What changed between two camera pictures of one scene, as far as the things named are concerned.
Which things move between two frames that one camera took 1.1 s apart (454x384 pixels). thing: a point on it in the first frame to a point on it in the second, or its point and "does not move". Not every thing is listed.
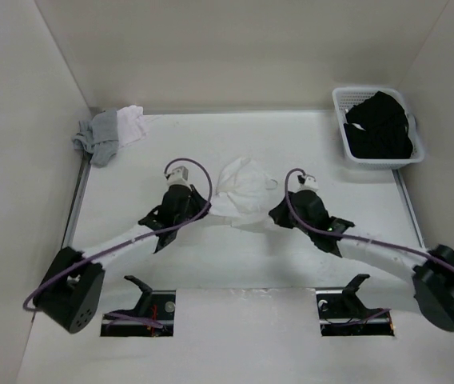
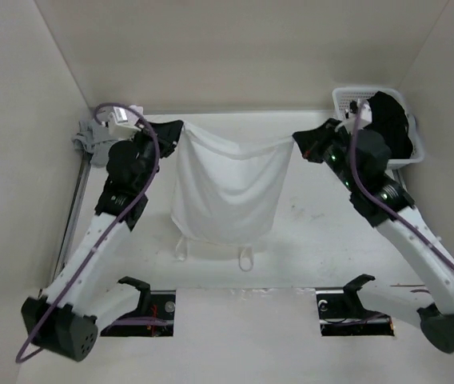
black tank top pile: (385, 134) does not move
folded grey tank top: (99, 136) does not move
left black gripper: (199, 202) to (169, 134)
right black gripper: (279, 214) to (311, 141)
